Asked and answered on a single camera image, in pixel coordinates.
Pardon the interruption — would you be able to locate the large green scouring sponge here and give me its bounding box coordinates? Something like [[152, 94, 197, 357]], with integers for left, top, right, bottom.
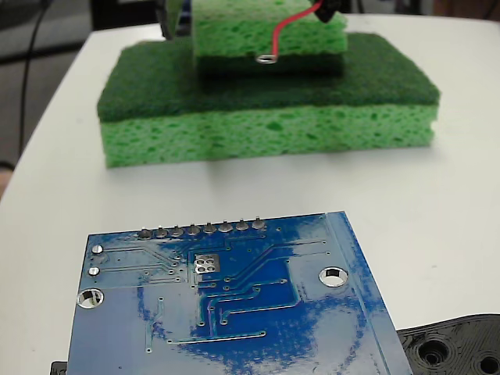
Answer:
[[96, 32, 441, 170]]

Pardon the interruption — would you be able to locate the black plastic part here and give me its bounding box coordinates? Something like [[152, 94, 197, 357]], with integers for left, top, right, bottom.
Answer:
[[49, 312, 500, 375]]

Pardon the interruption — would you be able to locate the red wire with metal loop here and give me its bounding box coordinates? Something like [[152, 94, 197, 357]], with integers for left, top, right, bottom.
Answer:
[[255, 0, 325, 65]]

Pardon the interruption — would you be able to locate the blue printed circuit board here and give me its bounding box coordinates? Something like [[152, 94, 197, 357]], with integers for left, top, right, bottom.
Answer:
[[66, 210, 415, 375]]

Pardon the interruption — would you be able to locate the thin black cable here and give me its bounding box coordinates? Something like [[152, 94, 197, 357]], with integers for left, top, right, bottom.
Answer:
[[17, 0, 54, 161]]

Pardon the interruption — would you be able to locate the small green scouring sponge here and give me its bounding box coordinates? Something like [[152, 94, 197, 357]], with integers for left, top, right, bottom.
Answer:
[[191, 0, 348, 79]]

